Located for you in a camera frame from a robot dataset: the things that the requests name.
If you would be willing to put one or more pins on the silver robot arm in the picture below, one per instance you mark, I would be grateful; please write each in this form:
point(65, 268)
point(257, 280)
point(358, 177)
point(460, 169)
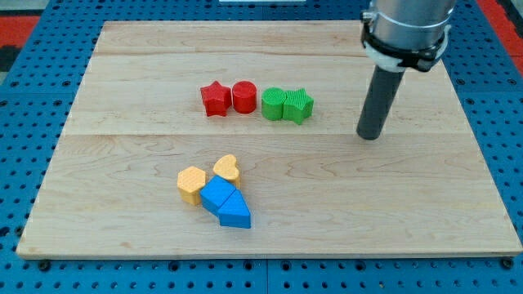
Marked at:
point(401, 34)

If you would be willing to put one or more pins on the green star block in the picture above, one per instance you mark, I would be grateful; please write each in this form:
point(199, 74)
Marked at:
point(297, 106)

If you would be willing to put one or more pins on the red star block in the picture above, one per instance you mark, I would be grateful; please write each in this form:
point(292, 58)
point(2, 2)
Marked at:
point(216, 99)

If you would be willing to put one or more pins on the yellow heart block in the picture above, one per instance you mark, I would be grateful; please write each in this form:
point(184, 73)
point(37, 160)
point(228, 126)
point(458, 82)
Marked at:
point(227, 168)

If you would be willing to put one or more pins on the green cylinder block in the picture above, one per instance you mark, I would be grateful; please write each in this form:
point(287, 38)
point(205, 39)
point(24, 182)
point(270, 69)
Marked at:
point(272, 103)

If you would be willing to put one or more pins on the red cylinder block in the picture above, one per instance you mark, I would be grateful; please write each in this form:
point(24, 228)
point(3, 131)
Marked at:
point(244, 97)

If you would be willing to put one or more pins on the blue square block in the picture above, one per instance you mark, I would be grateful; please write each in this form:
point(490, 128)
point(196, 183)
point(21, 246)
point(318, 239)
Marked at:
point(215, 193)

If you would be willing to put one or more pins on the light wooden board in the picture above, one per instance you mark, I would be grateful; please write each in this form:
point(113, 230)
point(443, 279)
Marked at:
point(315, 190)

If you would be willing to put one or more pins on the blue triangle block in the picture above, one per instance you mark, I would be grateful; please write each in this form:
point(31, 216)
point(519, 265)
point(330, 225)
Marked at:
point(234, 212)

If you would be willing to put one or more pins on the yellow hexagon block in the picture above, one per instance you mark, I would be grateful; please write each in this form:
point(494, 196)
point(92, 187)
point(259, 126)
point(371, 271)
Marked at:
point(190, 181)

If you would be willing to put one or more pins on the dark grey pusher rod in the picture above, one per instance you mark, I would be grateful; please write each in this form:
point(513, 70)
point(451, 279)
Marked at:
point(377, 104)

